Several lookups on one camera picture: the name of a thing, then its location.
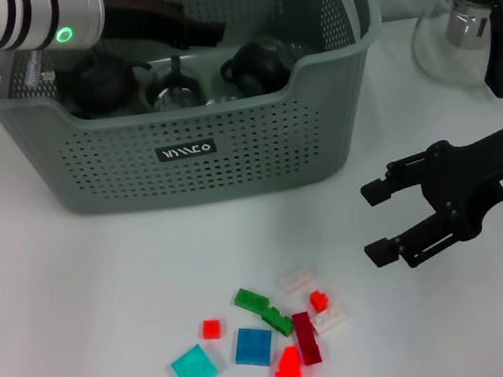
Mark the blue flat square block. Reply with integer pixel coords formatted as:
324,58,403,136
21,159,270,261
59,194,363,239
229,322,277,371

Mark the white flat building block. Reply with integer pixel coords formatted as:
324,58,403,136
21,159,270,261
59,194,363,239
309,302,352,335
277,263,321,295

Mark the left arm cable with connector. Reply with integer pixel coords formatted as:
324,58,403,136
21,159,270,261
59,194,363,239
21,46,58,89

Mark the bright red slope block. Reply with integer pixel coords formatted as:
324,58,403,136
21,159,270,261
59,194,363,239
270,344,305,377

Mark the black clay teapot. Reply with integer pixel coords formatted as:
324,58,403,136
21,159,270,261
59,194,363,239
51,46,158,124

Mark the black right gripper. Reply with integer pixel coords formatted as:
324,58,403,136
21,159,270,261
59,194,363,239
346,114,503,276

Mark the small orange-red building block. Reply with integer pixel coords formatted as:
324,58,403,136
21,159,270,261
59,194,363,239
308,287,333,314

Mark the glass pitcher with black handle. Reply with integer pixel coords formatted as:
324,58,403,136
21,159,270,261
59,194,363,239
403,0,503,112

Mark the green long building block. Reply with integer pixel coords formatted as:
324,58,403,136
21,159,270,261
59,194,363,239
232,281,297,344

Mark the grey-green perforated storage basket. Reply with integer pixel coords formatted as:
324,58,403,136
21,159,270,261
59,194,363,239
0,0,407,238

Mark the dark red building brick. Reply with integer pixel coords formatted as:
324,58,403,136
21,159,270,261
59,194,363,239
290,309,325,368

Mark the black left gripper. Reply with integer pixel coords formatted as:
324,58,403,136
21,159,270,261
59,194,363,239
99,0,231,64

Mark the teal flat square block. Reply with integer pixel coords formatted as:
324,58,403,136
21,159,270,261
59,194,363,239
167,341,220,377

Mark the small red square block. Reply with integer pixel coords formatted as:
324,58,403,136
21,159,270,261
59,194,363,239
199,317,224,343

